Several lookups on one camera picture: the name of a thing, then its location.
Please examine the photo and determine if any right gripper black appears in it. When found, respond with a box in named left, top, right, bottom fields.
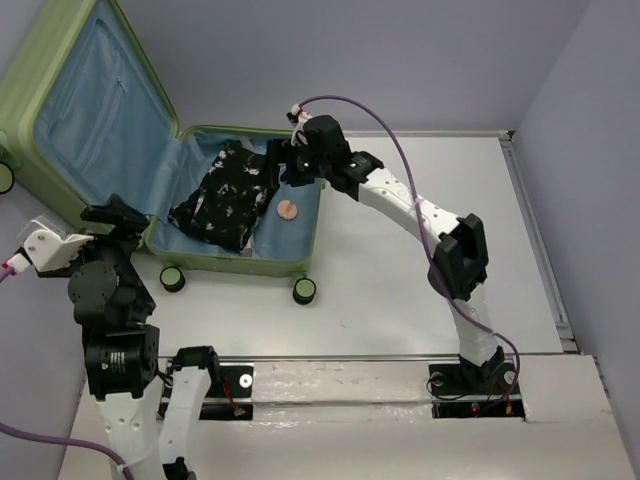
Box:
left=254, top=139, right=331, bottom=189

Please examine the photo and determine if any black white patterned garment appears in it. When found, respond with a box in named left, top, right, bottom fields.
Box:
left=168, top=140, right=280, bottom=252

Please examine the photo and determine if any round pink powder puff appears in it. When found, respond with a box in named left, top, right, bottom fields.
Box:
left=276, top=199, right=298, bottom=221

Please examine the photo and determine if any green hard-shell suitcase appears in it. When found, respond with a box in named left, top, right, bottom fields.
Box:
left=1, top=1, right=323, bottom=305

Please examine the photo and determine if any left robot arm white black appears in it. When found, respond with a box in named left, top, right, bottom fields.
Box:
left=68, top=194, right=221, bottom=479

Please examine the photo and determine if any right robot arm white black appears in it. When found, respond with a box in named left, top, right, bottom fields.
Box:
left=266, top=113, right=507, bottom=396

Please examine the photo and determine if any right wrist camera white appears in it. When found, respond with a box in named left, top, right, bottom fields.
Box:
left=286, top=103, right=312, bottom=146

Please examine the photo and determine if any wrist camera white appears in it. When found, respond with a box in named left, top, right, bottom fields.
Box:
left=286, top=103, right=312, bottom=146
left=17, top=215, right=95, bottom=273

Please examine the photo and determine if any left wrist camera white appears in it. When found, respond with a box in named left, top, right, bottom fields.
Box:
left=17, top=215, right=95, bottom=273

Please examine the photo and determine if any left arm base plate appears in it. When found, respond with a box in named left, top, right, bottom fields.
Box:
left=159, top=363, right=255, bottom=421

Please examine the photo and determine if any aluminium rail front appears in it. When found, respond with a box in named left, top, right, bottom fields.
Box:
left=159, top=353, right=469, bottom=363

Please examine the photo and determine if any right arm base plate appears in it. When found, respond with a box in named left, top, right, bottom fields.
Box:
left=425, top=363, right=525, bottom=420

